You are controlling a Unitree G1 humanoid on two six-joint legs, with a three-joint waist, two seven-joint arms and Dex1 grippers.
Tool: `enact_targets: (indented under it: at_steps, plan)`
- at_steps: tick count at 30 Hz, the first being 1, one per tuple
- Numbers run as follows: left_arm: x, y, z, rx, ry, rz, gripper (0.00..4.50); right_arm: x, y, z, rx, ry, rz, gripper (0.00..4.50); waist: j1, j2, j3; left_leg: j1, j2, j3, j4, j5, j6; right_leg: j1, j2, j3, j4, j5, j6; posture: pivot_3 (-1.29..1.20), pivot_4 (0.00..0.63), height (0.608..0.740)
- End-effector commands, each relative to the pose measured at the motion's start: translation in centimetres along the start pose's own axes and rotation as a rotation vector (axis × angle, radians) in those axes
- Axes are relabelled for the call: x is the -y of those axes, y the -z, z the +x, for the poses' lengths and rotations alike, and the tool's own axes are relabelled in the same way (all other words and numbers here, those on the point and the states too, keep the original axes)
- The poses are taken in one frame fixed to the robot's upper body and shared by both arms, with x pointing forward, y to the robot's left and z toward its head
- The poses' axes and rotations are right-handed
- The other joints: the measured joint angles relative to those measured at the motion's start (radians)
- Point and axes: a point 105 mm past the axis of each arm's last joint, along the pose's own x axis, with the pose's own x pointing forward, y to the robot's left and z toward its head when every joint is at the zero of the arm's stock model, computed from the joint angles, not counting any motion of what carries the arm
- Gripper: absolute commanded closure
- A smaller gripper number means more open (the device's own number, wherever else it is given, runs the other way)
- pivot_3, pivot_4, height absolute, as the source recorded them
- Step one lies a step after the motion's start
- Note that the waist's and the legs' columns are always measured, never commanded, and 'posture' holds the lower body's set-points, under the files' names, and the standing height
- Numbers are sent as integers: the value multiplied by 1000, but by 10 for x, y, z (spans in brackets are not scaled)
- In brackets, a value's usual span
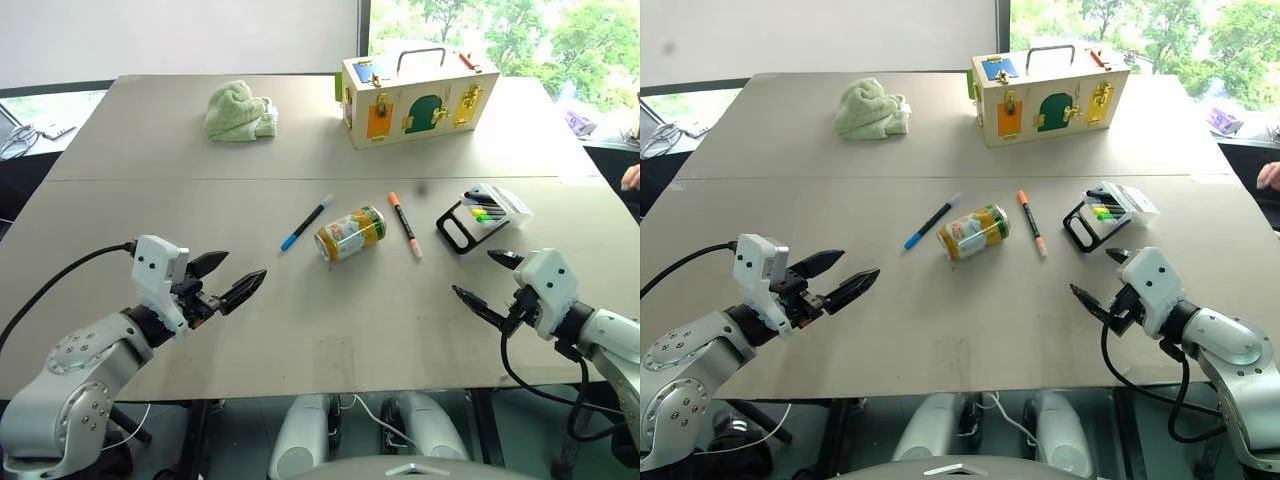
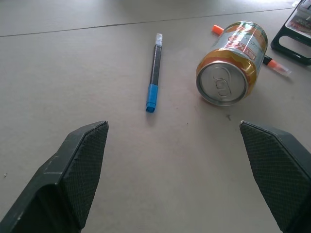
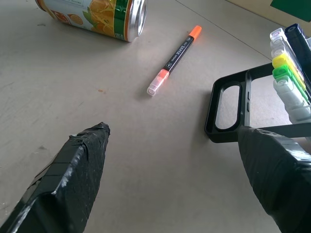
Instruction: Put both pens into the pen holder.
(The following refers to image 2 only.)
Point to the black stand object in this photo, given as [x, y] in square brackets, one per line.
[292, 36]

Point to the orange-capped black marker pen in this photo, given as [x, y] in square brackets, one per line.
[275, 66]

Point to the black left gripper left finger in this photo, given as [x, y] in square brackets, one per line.
[80, 174]

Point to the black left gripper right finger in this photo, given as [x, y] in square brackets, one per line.
[274, 174]

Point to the blue-capped black marker pen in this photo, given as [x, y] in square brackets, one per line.
[154, 72]

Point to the orange and silver drink can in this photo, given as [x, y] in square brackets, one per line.
[233, 63]

